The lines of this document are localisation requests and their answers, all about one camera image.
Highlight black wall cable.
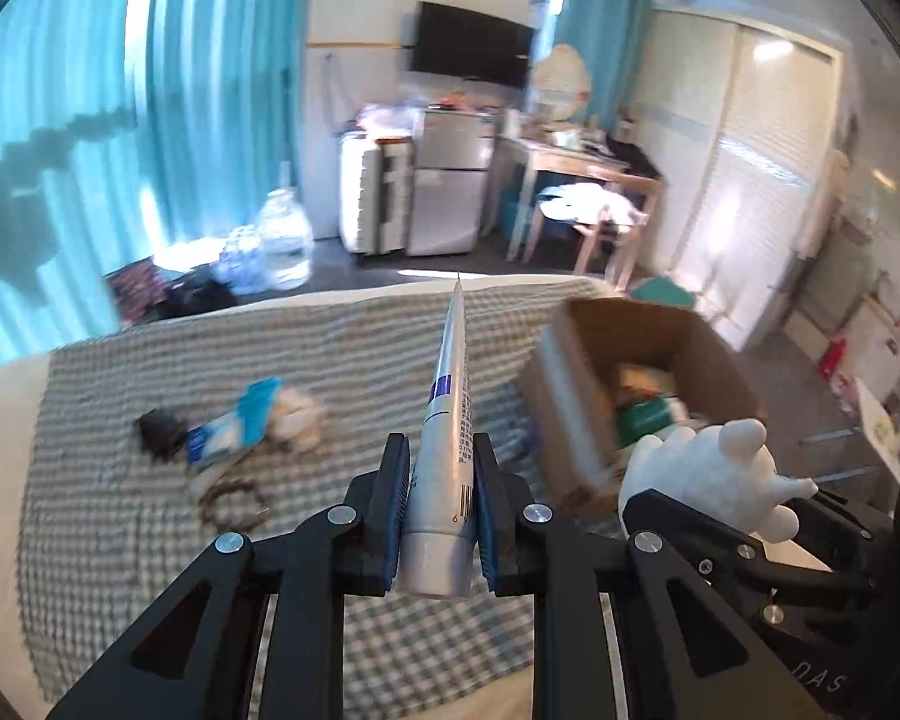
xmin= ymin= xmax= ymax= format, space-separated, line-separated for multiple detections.
xmin=321 ymin=51 xmax=347 ymax=137

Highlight red small container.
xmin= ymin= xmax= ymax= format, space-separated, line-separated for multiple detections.
xmin=820 ymin=334 xmax=850 ymax=382

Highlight pink white bag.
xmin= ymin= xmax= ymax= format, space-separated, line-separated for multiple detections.
xmin=356 ymin=101 xmax=421 ymax=137

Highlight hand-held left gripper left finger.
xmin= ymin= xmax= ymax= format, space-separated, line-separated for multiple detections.
xmin=49 ymin=431 xmax=413 ymax=720

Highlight dark patterned bag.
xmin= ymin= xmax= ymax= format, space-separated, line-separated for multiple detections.
xmin=105 ymin=259 xmax=235 ymax=323

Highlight white tube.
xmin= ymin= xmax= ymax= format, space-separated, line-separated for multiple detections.
xmin=396 ymin=274 xmax=477 ymax=599

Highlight black wall television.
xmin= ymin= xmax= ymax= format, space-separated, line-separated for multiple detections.
xmin=409 ymin=1 xmax=537 ymax=89

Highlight small black object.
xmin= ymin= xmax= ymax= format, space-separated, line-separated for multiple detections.
xmin=136 ymin=409 xmax=190 ymax=460

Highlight brown hair ties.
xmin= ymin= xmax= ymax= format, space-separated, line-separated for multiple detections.
xmin=195 ymin=472 xmax=272 ymax=531

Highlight black garment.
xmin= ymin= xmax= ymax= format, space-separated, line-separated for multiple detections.
xmin=607 ymin=116 xmax=662 ymax=179

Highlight white clothes pile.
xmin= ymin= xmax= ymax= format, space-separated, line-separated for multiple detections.
xmin=536 ymin=181 xmax=650 ymax=231

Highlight wooden chair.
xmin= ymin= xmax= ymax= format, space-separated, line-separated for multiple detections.
xmin=525 ymin=180 xmax=661 ymax=293

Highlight white sliding wardrobe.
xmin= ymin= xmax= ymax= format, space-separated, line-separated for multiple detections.
xmin=630 ymin=7 xmax=848 ymax=350

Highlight grey checkered cloth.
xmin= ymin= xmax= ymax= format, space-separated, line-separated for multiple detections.
xmin=16 ymin=277 xmax=623 ymax=706

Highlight beige plush item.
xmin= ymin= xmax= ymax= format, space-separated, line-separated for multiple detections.
xmin=270 ymin=386 xmax=331 ymax=452

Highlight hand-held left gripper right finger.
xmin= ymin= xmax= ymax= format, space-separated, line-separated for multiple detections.
xmin=472 ymin=431 xmax=826 ymax=720

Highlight blue white packet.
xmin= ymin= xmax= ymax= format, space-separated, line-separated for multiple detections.
xmin=186 ymin=379 xmax=286 ymax=475

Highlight silver small fridge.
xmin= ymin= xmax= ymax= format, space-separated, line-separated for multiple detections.
xmin=407 ymin=106 xmax=496 ymax=256

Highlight white bear figurine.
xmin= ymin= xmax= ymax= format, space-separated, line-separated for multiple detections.
xmin=619 ymin=420 xmax=818 ymax=541

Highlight teal window curtain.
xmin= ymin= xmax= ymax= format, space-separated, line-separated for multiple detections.
xmin=555 ymin=0 xmax=661 ymax=137
xmin=0 ymin=0 xmax=151 ymax=383
xmin=139 ymin=0 xmax=312 ymax=256

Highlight oval vanity mirror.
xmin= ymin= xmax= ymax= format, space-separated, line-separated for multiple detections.
xmin=532 ymin=43 xmax=593 ymax=125

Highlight cardboard box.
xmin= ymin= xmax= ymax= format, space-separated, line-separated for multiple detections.
xmin=517 ymin=298 xmax=766 ymax=518

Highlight large clear water jug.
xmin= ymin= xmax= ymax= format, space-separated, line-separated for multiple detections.
xmin=259 ymin=189 xmax=314 ymax=290

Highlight white suitcase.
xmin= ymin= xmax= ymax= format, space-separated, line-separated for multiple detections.
xmin=337 ymin=133 xmax=413 ymax=254

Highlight green plastic packet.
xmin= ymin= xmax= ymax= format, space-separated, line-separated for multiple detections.
xmin=615 ymin=397 xmax=677 ymax=445

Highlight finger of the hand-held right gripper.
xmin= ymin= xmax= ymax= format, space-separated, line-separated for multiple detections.
xmin=621 ymin=489 xmax=777 ymax=595
xmin=795 ymin=486 xmax=898 ymax=542

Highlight wooden dressing desk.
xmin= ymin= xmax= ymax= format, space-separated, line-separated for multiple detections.
xmin=495 ymin=136 xmax=665 ymax=271

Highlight flat paper carton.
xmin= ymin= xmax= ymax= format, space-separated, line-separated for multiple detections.
xmin=616 ymin=362 xmax=692 ymax=400

